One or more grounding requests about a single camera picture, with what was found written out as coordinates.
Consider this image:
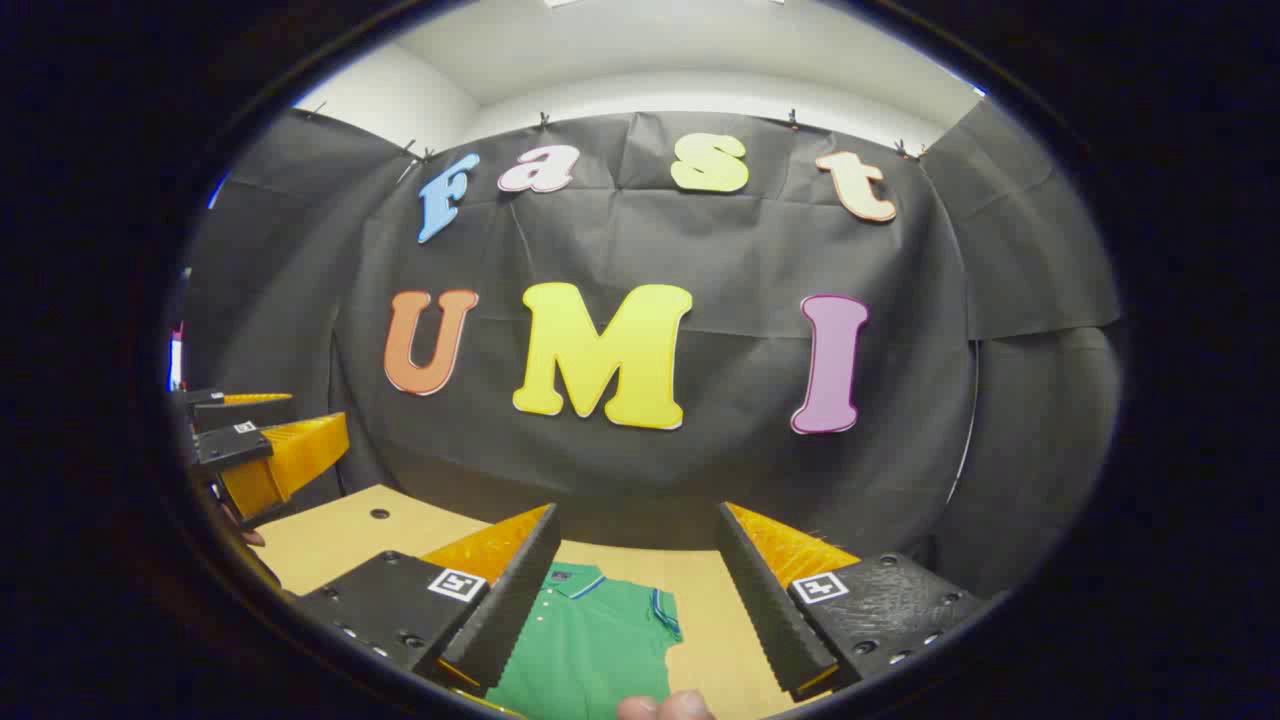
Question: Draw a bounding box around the green T-shirt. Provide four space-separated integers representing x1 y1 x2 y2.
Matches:
485 562 686 720

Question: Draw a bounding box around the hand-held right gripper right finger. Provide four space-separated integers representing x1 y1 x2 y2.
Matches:
716 502 993 702

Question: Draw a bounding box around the black backdrop cloth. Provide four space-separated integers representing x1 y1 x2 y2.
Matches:
180 98 1126 601

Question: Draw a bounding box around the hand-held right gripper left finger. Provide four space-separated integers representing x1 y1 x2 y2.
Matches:
296 503 562 698

